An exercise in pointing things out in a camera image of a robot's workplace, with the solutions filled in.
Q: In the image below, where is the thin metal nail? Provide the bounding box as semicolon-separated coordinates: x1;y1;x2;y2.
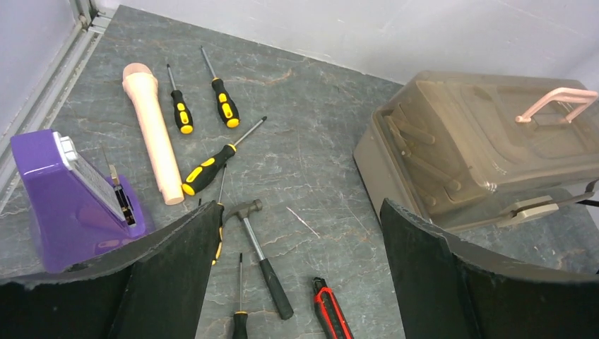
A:
286;206;321;239

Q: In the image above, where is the red black utility knife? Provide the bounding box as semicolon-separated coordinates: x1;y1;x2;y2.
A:
312;277;354;339

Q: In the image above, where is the beige translucent tool box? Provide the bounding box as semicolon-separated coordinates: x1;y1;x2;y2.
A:
353;71;598;230

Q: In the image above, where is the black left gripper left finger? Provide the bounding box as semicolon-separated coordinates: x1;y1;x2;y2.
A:
1;202;221;338

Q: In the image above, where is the black-yellow screwdriver near front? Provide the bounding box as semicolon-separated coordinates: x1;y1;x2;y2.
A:
232;253;248;339

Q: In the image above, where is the claw hammer black grip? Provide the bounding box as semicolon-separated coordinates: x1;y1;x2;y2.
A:
223;199;294;320

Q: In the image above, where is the purple box with grid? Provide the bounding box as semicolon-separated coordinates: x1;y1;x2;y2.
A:
11;129;155;273

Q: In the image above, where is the beige wooden handle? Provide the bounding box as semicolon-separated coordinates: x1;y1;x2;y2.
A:
122;63;184;206

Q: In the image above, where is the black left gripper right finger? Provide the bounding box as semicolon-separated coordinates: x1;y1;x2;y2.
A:
379;199;598;338

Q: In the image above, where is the thin black-yellow screwdriver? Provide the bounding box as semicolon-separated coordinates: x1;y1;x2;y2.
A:
211;164;227;266

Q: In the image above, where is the small black-yellow screwdriver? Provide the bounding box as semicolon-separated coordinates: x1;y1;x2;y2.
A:
167;64;194;134

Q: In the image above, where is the large black-yellow Phillips screwdriver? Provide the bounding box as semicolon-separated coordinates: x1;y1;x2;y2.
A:
182;116;268;196

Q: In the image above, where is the medium black-yellow screwdriver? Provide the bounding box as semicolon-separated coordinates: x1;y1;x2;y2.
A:
200;46;240;129

